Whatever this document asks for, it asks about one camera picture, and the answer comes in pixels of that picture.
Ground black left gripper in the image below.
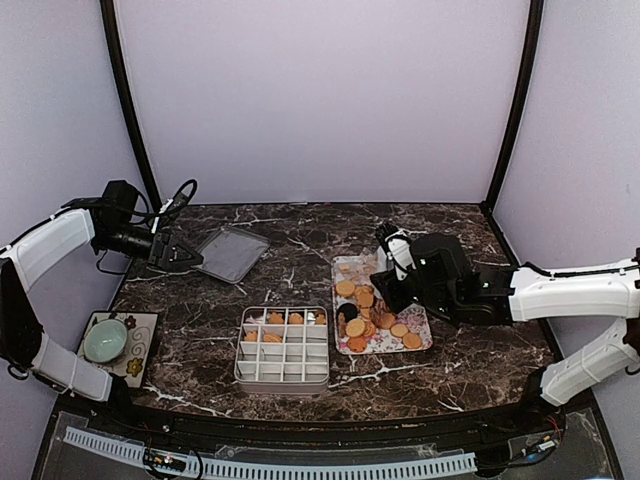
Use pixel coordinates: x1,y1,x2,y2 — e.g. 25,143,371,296
96,221,202,270

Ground silver divided cookie tin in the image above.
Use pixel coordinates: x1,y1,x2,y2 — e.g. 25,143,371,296
234,306,330,396

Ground silver metal tongs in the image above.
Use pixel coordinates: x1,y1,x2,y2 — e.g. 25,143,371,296
375,247,394,273

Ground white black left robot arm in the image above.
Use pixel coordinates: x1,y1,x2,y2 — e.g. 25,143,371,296
1,180,203,436

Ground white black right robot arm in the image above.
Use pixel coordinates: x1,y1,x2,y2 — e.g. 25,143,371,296
371,224,639,434

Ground round orange cookie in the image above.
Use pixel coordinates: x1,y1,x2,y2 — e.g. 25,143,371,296
402,332,422,349

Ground floral cookie tray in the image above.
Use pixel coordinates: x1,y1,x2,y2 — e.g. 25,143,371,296
332,255,433,355

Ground black chocolate sandwich cookie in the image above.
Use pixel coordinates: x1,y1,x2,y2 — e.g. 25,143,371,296
337,303,359,322

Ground tan sandwich biscuit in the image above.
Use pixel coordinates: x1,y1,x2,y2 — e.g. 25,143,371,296
335,280,356,298

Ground orange chip cookie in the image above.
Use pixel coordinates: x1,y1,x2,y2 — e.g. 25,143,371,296
347,336,367,353

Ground silver tin lid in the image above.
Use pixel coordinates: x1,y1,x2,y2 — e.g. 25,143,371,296
194,226,270,285

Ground floral square coaster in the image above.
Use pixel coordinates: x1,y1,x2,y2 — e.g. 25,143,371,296
77,311,158,389

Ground green ceramic cup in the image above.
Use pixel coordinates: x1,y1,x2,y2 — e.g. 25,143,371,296
83,319,128,364

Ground left black frame post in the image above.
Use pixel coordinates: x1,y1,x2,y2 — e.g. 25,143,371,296
99,0,162,211

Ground black frame post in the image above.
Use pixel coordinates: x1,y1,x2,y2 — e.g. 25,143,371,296
480,0,545,216
99,0,162,211

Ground white slotted cable duct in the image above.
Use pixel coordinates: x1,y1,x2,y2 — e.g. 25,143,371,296
63,427,478,479

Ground right black frame post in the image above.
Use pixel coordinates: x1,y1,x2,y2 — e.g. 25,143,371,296
480,0,545,216

